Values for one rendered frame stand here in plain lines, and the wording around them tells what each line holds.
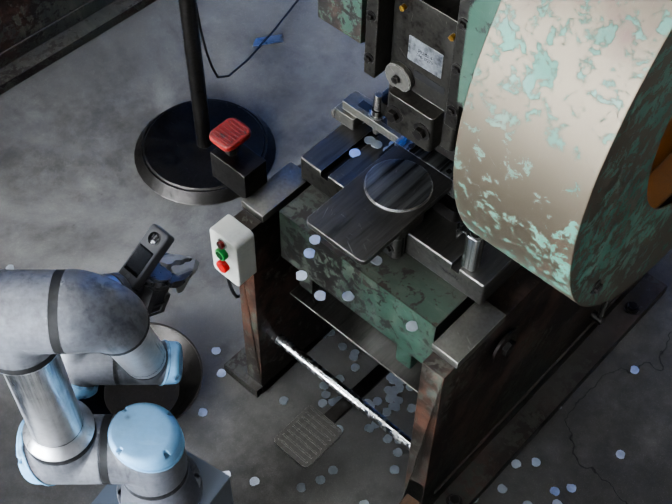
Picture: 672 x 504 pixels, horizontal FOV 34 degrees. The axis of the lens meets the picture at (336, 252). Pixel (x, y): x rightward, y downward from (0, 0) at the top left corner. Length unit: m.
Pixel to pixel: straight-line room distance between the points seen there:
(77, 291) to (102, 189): 1.57
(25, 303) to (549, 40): 0.76
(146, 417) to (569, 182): 0.90
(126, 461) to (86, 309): 0.41
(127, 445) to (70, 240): 1.21
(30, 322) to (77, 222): 1.51
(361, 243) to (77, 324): 0.61
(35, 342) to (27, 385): 0.15
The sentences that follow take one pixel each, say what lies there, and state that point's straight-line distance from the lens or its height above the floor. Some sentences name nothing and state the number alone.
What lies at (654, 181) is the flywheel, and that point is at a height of 1.04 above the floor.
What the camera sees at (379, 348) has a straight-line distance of 2.36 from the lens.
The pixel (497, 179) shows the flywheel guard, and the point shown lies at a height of 1.32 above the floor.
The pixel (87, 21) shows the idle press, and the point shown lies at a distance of 3.52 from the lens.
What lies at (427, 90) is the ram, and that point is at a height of 1.00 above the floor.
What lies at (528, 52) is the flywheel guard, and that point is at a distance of 1.23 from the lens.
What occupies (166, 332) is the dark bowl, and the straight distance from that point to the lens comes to 2.71.
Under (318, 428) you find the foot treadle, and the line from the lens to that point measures 2.43.
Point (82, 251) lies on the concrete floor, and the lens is 2.96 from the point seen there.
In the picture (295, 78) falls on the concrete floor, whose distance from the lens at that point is 3.32.
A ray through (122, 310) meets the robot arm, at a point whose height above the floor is 1.05.
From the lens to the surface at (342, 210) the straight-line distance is 1.97.
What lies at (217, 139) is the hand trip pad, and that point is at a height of 0.76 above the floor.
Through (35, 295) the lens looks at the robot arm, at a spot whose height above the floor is 1.09.
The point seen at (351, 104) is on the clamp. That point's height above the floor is 0.76.
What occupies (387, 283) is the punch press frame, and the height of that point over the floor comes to 0.65.
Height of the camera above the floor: 2.31
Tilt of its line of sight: 53 degrees down
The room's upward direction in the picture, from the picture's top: 1 degrees clockwise
